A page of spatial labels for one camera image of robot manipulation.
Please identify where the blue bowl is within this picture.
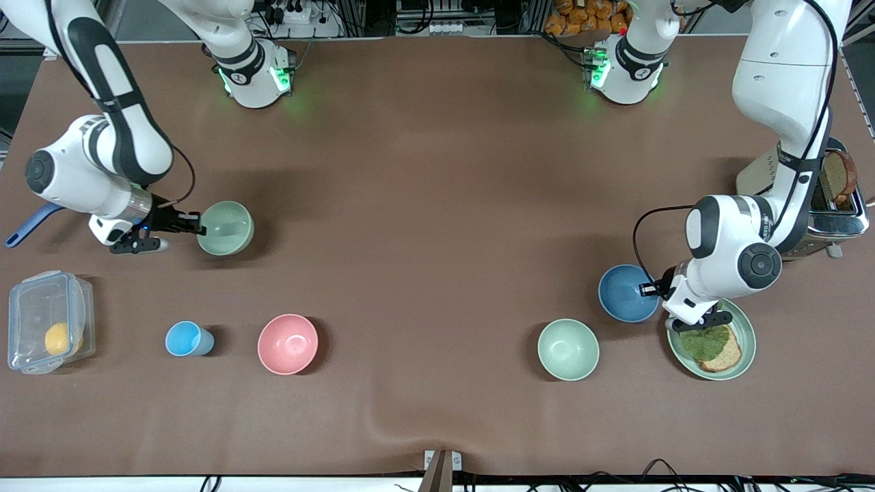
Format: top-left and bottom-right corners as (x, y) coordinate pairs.
(598, 264), (663, 324)

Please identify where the light green bowl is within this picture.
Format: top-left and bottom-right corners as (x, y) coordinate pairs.
(537, 318), (600, 382)
(198, 200), (255, 257)

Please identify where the pink bowl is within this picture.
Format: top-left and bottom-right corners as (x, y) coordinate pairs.
(258, 314), (319, 376)

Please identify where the green lettuce leaf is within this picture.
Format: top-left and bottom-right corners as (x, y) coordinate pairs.
(678, 325), (731, 362)

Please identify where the toast slice under lettuce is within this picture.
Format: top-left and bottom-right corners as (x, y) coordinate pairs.
(697, 325), (743, 374)

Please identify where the light green plate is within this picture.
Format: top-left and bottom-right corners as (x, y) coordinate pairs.
(667, 299), (757, 381)

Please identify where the blue utensil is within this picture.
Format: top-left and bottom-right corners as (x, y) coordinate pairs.
(5, 202), (64, 249)

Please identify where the blue cup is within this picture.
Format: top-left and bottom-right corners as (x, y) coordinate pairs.
(165, 321), (215, 357)

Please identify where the clear plastic lidded container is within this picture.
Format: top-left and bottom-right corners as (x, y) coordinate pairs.
(8, 271), (96, 375)

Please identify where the yellow round fruit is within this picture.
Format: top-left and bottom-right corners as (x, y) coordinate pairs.
(44, 323), (73, 356)

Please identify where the cream and chrome toaster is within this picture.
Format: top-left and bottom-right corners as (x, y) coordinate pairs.
(736, 137), (871, 261)

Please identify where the toast slice in toaster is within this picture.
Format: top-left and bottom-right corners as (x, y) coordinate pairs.
(819, 150), (858, 207)

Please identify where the white power strip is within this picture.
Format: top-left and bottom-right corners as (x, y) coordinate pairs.
(268, 0), (342, 39)

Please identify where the bag of orange buns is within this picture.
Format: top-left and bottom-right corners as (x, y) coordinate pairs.
(545, 0), (631, 37)

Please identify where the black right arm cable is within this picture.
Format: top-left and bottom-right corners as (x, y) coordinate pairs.
(152, 142), (198, 210)

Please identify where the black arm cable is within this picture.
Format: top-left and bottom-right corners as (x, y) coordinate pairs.
(632, 204), (695, 286)
(152, 142), (198, 210)

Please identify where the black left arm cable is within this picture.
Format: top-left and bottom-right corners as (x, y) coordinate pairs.
(632, 204), (695, 286)

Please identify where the metal table clamp bracket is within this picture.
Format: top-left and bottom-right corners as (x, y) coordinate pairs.
(418, 449), (463, 492)

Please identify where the aluminium frame profile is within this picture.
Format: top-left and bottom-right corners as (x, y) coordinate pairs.
(842, 17), (875, 52)

